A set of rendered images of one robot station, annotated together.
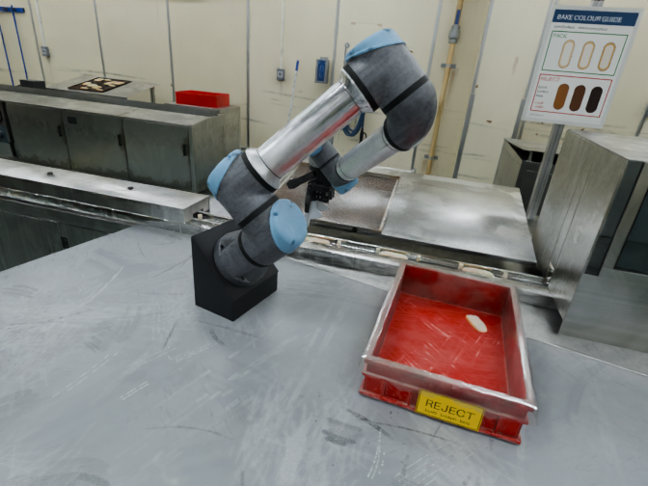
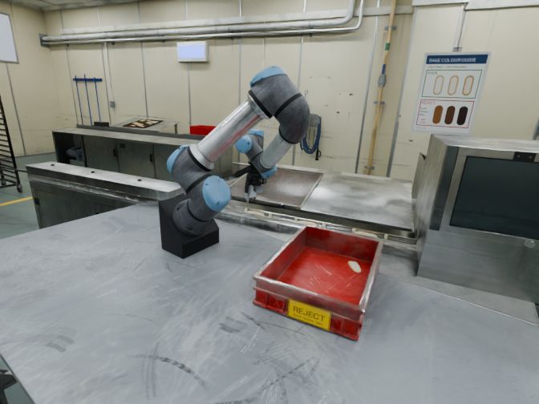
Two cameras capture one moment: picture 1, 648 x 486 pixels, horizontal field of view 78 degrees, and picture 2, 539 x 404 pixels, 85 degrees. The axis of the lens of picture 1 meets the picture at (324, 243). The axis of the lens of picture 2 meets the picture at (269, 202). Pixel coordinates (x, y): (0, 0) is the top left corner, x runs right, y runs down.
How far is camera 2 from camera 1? 0.26 m
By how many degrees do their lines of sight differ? 9
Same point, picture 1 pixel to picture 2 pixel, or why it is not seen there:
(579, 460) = (400, 353)
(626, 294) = (461, 244)
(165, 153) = not seen: hidden behind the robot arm
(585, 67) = (453, 94)
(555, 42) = (430, 78)
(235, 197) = (182, 173)
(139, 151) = (163, 165)
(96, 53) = (143, 104)
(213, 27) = (217, 84)
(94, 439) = (73, 317)
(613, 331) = (456, 273)
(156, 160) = not seen: hidden behind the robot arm
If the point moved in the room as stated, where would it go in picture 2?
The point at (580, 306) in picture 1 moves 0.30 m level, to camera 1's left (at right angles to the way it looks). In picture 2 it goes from (429, 254) to (343, 245)
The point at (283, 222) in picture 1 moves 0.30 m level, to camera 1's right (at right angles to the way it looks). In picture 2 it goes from (212, 189) to (297, 196)
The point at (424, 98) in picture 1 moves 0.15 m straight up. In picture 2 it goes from (297, 107) to (301, 55)
